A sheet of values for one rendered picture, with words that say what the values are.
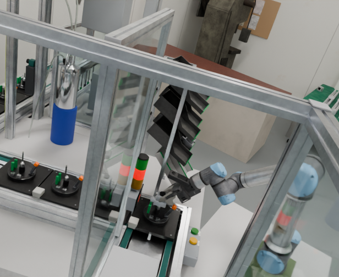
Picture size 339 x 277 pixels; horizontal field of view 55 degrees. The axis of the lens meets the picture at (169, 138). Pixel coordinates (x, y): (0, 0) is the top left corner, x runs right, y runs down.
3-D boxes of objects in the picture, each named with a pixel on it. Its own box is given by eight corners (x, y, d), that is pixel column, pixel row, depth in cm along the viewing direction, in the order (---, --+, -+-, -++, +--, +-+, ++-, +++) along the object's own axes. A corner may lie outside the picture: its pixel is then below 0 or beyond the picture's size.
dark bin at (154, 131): (190, 156, 191) (198, 149, 187) (184, 166, 179) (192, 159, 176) (155, 123, 190) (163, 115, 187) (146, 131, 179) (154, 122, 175)
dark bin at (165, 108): (198, 133, 183) (207, 124, 180) (191, 142, 172) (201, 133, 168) (162, 98, 183) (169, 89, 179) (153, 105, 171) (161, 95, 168)
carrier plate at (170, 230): (179, 211, 183) (180, 208, 182) (173, 242, 162) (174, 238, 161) (138, 198, 184) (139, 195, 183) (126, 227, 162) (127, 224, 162)
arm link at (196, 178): (198, 176, 153) (199, 167, 160) (190, 181, 154) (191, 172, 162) (207, 188, 155) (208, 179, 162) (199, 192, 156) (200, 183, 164)
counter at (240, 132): (136, 83, 624) (146, 35, 582) (268, 145, 524) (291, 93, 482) (104, 91, 552) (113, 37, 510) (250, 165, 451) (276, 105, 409)
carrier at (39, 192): (94, 184, 185) (98, 166, 179) (77, 211, 163) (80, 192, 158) (54, 172, 186) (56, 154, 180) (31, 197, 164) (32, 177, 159)
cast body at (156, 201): (166, 203, 170) (169, 192, 166) (165, 208, 166) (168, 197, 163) (151, 198, 170) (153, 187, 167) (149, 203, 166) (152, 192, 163)
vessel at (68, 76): (79, 105, 227) (86, 51, 209) (70, 112, 214) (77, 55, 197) (60, 99, 227) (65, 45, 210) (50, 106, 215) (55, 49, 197)
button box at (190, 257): (198, 237, 176) (201, 228, 173) (194, 267, 157) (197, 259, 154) (185, 233, 176) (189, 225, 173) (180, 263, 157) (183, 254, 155)
